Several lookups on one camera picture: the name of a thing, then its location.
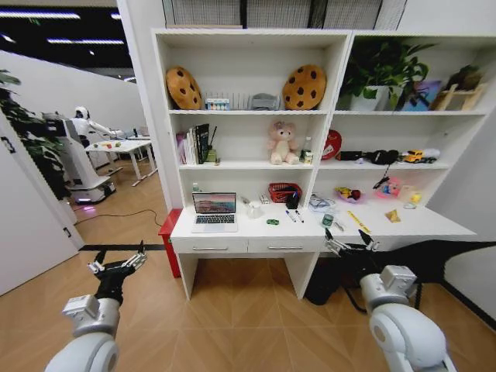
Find brown dried plant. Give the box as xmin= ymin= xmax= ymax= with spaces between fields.
xmin=445 ymin=64 xmax=484 ymax=92

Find purple bowl of toy fruit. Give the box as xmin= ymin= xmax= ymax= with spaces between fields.
xmin=333 ymin=186 xmax=367 ymax=205

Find wooden rack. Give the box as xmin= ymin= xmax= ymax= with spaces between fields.
xmin=429 ymin=81 xmax=487 ymax=112

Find black floor cable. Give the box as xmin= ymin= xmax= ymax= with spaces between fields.
xmin=73 ymin=208 xmax=168 ymax=228

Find black headphones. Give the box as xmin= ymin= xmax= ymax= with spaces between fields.
xmin=365 ymin=149 xmax=401 ymax=166

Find pink and white books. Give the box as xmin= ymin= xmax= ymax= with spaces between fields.
xmin=175 ymin=127 xmax=199 ymax=165

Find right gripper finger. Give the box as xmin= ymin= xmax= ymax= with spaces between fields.
xmin=357 ymin=229 xmax=382 ymax=254
xmin=323 ymin=227 xmax=346 ymax=258

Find white desk with bookshelf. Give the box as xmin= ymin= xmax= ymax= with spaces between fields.
xmin=150 ymin=27 xmax=354 ymax=301

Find black fabric sheet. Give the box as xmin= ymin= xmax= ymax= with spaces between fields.
xmin=377 ymin=239 xmax=496 ymax=287

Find yellow ruler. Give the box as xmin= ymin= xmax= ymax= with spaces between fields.
xmin=346 ymin=209 xmax=373 ymax=235

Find blue purple picture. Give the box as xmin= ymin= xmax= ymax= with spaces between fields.
xmin=400 ymin=80 xmax=443 ymax=112

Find reed diffuser with dark sticks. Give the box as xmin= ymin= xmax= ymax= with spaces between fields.
xmin=205 ymin=125 xmax=222 ymax=164

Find black bag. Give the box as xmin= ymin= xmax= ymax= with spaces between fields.
xmin=303 ymin=253 xmax=362 ymax=307

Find white background table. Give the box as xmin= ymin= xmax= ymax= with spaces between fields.
xmin=84 ymin=138 xmax=158 ymax=188

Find white open shelf unit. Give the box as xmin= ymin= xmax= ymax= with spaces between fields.
xmin=315 ymin=29 xmax=496 ymax=253

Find white wire dish rack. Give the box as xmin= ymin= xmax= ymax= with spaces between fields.
xmin=202 ymin=90 xmax=253 ymax=111

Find tall green leafy plant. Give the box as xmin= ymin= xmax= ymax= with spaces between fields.
xmin=0 ymin=68 xmax=71 ymax=202

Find dark upright book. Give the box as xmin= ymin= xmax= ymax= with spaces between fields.
xmin=195 ymin=123 xmax=211 ymax=165

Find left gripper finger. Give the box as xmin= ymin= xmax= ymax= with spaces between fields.
xmin=122 ymin=239 xmax=149 ymax=271
xmin=87 ymin=249 xmax=109 ymax=275

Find white door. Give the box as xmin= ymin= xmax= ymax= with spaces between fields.
xmin=0 ymin=111 xmax=85 ymax=297

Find red shopping basket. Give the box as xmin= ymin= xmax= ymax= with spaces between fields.
xmin=268 ymin=182 xmax=304 ymax=204

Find grey fabric pouch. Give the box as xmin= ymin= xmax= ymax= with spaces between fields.
xmin=249 ymin=92 xmax=281 ymax=112

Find brown cookie-shaped pillow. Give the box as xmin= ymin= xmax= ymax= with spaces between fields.
xmin=281 ymin=64 xmax=328 ymax=112
xmin=165 ymin=66 xmax=204 ymax=111

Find small box of coloured bottles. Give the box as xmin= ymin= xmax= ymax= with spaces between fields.
xmin=205 ymin=97 xmax=233 ymax=111

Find blue white plastic bag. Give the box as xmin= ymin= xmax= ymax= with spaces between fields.
xmin=308 ymin=194 xmax=338 ymax=213

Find green potted plant white pot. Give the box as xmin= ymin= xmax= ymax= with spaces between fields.
xmin=339 ymin=37 xmax=439 ymax=112

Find pink plush bear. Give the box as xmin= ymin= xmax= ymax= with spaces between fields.
xmin=267 ymin=120 xmax=301 ymax=166

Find pink toy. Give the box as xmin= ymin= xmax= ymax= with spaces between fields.
xmin=373 ymin=177 xmax=405 ymax=201

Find silver open laptop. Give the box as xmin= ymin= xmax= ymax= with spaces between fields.
xmin=191 ymin=191 xmax=239 ymax=234

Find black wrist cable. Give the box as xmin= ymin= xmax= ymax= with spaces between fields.
xmin=342 ymin=284 xmax=368 ymax=314

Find white drawer with silver handle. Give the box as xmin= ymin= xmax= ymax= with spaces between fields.
xmin=171 ymin=237 xmax=250 ymax=256
xmin=247 ymin=237 xmax=326 ymax=255

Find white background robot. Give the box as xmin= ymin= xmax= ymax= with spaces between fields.
xmin=41 ymin=105 xmax=126 ymax=205

